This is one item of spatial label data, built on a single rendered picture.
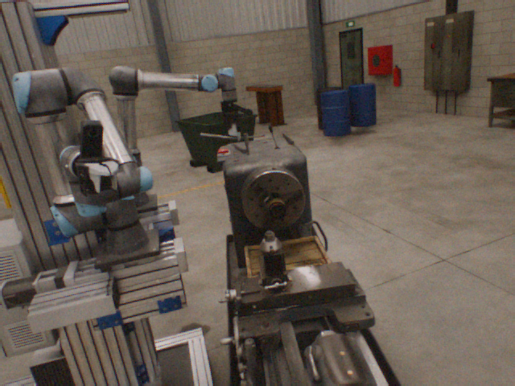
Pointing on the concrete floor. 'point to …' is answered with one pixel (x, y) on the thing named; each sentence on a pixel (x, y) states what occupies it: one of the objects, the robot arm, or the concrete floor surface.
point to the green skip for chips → (208, 152)
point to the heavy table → (269, 103)
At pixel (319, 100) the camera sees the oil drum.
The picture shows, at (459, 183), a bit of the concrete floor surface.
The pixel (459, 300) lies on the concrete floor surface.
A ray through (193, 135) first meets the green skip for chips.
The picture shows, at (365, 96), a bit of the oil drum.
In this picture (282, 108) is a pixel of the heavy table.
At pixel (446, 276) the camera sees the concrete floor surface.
